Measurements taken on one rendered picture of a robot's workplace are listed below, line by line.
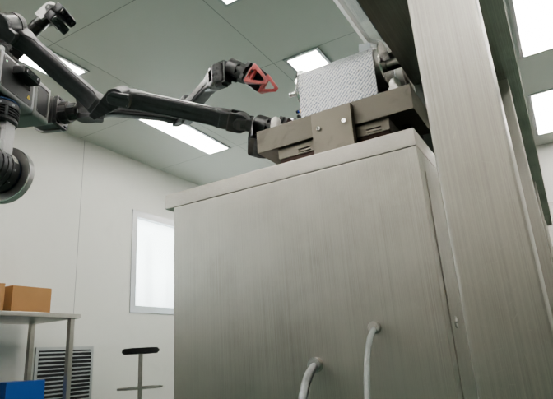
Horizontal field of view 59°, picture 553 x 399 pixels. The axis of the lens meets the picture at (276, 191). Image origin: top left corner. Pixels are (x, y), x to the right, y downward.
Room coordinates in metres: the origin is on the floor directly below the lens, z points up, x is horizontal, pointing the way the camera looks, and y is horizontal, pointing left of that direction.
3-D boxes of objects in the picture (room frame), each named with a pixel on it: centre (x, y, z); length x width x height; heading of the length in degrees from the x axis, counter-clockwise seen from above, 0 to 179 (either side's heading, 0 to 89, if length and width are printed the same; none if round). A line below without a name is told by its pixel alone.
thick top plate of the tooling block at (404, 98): (1.13, -0.17, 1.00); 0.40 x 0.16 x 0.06; 61
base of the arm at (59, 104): (1.74, 0.80, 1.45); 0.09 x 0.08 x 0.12; 173
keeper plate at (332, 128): (1.04, -0.14, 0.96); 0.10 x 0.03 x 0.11; 61
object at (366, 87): (1.25, -0.19, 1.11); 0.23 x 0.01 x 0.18; 61
